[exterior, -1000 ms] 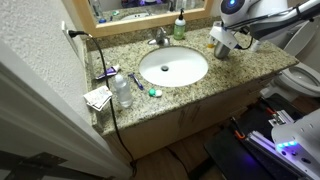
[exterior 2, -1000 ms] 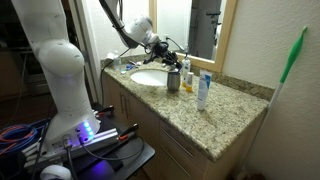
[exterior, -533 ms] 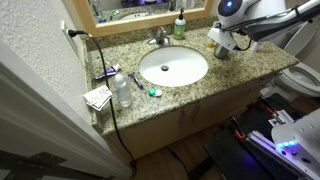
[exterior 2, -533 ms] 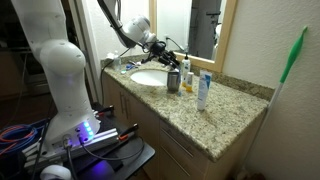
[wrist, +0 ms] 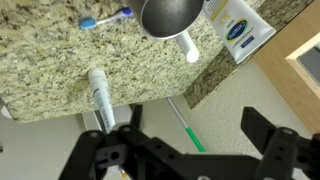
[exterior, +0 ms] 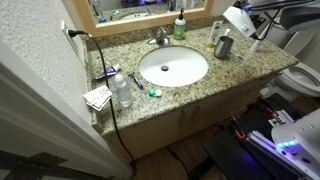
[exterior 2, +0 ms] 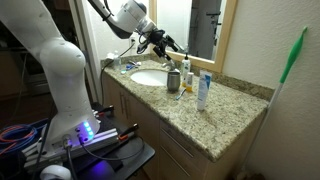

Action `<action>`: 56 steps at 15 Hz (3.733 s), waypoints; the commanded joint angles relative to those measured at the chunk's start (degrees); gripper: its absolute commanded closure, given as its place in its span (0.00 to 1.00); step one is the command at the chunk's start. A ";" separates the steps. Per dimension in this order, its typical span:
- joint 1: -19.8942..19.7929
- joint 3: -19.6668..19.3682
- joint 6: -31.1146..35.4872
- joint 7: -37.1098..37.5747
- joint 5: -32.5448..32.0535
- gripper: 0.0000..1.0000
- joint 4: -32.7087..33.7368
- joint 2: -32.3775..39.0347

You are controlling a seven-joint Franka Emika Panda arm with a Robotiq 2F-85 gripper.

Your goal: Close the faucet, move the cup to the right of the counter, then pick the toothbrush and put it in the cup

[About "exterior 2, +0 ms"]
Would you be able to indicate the small white yellow-capped tube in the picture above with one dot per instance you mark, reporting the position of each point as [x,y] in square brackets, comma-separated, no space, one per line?
[189,81]

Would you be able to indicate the grey metal cup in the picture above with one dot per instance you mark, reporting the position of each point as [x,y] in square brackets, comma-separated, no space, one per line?
[173,81]

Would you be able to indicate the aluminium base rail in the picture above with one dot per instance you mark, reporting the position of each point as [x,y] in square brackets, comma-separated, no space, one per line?
[100,138]

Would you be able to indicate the white tissue packet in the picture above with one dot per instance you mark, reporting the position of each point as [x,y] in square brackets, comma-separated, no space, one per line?
[110,56]

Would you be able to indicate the white oval sink basin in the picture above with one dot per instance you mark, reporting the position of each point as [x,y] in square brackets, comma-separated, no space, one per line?
[148,78]

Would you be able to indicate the white round device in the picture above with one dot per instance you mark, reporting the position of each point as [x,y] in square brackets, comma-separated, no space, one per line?
[55,173]

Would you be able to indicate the clear plastic water bottle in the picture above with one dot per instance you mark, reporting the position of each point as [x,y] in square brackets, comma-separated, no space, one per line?
[117,62]

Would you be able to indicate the white wall outlet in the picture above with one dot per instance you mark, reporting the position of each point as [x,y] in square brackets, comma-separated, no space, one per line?
[132,45]

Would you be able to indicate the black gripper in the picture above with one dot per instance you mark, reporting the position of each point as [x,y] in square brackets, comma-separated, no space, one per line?
[157,37]

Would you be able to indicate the black cart top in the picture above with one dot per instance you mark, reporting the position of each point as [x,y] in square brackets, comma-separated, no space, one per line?
[133,151]

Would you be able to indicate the blue toothbrush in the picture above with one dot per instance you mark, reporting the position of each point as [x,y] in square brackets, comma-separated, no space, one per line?
[180,94]

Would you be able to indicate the orange black clamp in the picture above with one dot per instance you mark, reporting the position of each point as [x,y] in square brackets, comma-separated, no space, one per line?
[129,131]
[106,110]

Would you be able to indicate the green soap pump bottle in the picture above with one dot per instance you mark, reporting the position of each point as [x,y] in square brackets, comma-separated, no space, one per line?
[186,65]

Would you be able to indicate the green floss container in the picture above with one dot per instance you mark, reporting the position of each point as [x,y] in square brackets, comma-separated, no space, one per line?
[123,71]

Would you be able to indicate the beige vanity cabinet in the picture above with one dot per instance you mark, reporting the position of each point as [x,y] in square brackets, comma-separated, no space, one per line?
[143,116]

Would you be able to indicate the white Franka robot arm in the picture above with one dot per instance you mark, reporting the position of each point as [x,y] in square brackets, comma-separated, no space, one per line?
[60,66]

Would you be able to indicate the large white cream tube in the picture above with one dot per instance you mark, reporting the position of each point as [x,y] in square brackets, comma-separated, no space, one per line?
[203,90]

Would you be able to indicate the blue razor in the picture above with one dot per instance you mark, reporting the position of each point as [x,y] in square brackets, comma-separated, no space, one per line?
[130,66]

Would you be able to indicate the wood-framed wall mirror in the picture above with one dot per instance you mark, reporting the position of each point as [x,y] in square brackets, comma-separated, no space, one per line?
[226,33]

